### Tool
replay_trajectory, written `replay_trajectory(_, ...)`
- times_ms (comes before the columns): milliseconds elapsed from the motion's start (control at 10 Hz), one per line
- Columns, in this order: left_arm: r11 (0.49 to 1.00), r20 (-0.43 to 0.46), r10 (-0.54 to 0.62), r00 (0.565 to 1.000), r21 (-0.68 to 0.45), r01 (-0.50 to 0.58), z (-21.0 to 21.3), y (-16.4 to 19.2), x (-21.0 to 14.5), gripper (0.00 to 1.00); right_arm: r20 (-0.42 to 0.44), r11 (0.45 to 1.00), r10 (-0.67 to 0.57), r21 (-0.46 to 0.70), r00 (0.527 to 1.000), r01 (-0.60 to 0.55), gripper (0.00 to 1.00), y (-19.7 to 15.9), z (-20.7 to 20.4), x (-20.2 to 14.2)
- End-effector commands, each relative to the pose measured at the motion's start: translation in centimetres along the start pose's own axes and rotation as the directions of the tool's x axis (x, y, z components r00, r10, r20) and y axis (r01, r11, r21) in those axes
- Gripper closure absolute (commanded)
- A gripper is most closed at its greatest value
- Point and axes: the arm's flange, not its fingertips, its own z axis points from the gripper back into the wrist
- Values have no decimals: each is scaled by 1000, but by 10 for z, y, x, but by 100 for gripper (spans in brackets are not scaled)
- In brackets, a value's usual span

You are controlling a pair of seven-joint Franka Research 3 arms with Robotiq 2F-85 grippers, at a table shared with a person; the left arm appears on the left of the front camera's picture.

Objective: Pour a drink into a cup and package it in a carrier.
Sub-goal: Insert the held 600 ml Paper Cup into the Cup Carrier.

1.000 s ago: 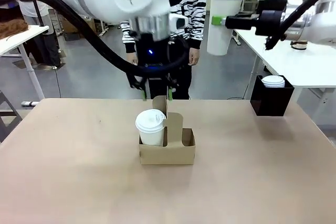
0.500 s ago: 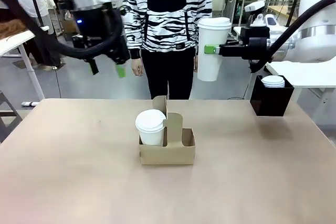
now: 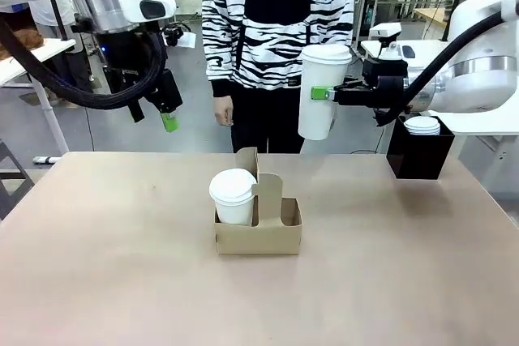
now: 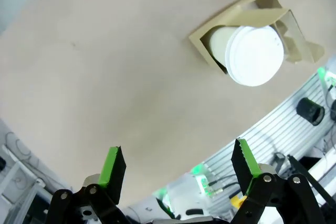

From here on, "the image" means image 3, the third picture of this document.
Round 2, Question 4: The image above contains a black square lid box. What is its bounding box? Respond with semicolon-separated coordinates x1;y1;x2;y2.
385;113;457;181

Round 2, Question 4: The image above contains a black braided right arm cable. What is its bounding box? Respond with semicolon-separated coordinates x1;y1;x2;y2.
374;8;508;129

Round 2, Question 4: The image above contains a brown furry cloth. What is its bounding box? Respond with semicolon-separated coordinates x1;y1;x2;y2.
0;28;45;60

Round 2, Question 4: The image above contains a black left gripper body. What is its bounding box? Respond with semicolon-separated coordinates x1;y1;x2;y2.
95;31;164;98

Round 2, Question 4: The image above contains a person's left forearm zebra sleeve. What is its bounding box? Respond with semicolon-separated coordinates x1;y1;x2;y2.
320;0;358;55

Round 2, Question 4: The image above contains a white robot base table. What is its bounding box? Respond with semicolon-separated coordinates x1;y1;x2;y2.
440;109;519;201

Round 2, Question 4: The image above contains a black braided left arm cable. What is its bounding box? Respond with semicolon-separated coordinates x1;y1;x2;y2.
0;17;169;112

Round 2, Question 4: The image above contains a white plastic cup lid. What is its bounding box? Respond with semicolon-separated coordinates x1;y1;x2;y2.
300;45;354;66
208;168;259;203

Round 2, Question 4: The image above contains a stack of white cup lids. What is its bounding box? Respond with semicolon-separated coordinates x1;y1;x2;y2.
403;115;442;137

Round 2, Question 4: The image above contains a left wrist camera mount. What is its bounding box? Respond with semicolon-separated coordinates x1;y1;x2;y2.
161;23;197;49

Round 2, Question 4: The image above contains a thin black stand pole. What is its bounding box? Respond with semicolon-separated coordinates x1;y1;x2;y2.
49;0;71;42

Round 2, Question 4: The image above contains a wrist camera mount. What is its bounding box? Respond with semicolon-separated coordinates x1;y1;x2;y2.
369;23;403;60
161;23;197;49

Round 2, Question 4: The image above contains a tall white paper cup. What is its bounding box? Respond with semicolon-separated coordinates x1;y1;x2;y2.
297;60;351;142

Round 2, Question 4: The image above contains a bystander in white shirt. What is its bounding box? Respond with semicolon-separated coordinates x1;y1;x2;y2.
28;0;95;96

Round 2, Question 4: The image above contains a short white paper cup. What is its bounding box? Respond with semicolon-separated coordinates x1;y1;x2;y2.
213;194;257;227

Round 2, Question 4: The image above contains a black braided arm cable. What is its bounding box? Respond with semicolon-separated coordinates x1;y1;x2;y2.
0;17;169;112
374;8;508;129

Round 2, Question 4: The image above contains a person torso zebra sweater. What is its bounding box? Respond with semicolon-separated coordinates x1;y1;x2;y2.
201;0;358;155

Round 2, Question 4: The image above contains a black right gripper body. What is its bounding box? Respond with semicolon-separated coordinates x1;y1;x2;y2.
362;58;409;113

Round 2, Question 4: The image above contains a black metal frame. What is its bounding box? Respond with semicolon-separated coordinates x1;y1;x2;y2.
0;138;36;221

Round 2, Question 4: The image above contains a person's right hand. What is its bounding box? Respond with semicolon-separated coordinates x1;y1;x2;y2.
212;94;235;127

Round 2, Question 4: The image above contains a white side table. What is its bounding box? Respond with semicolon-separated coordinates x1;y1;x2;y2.
0;37;77;157

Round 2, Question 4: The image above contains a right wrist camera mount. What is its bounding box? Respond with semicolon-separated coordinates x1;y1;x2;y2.
369;23;403;60

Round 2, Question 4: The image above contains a brown cardboard cup carrier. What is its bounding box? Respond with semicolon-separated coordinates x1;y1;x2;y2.
213;147;304;256

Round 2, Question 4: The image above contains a person's right forearm zebra sleeve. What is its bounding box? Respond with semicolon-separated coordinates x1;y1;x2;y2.
201;0;235;98

